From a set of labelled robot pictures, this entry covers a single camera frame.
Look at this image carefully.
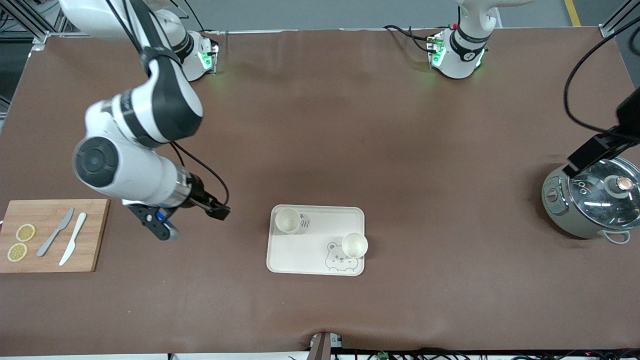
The black left base cable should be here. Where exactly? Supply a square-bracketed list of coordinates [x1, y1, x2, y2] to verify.
[382, 24, 443, 55]

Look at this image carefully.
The black right base cable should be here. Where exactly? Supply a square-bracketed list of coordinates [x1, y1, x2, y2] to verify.
[186, 0, 221, 37]

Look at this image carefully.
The bamboo cutting board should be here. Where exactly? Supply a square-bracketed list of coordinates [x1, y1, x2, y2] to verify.
[0, 199, 111, 274]

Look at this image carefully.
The brown table cover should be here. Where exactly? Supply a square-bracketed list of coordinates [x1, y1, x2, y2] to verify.
[0, 27, 640, 357]

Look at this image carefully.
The grey electric cooking pot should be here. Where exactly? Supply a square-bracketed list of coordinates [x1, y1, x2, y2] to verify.
[541, 144, 640, 245]

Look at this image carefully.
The cream bear print tray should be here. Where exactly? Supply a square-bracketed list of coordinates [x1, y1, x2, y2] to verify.
[266, 204, 366, 277]

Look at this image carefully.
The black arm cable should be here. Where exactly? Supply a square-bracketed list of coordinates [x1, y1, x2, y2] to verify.
[563, 17, 640, 135]
[102, 0, 231, 208]

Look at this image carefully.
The aluminium frame post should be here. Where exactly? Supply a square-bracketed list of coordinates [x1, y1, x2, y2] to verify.
[600, 0, 640, 39]
[0, 0, 63, 53]

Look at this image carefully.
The glass pot lid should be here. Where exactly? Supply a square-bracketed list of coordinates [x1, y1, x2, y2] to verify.
[567, 156, 640, 231]

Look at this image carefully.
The grey plastic knife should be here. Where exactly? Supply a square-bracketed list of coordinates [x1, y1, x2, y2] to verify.
[36, 207, 75, 258]

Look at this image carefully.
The white paper cup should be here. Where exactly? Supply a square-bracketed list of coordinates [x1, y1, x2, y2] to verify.
[274, 207, 302, 235]
[341, 231, 369, 259]

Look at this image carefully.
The black base cable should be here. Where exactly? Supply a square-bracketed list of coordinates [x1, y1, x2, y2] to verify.
[186, 0, 221, 37]
[382, 24, 443, 55]

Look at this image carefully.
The white plastic knife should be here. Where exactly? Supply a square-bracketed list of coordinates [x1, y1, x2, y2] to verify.
[58, 212, 88, 267]

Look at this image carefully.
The metal camera stand bracket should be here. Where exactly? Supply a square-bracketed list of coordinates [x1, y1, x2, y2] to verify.
[308, 331, 345, 360]

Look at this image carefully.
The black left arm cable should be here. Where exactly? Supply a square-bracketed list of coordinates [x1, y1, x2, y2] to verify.
[563, 17, 640, 135]

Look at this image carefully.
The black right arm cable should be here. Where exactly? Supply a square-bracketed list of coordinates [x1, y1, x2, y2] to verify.
[102, 0, 231, 208]

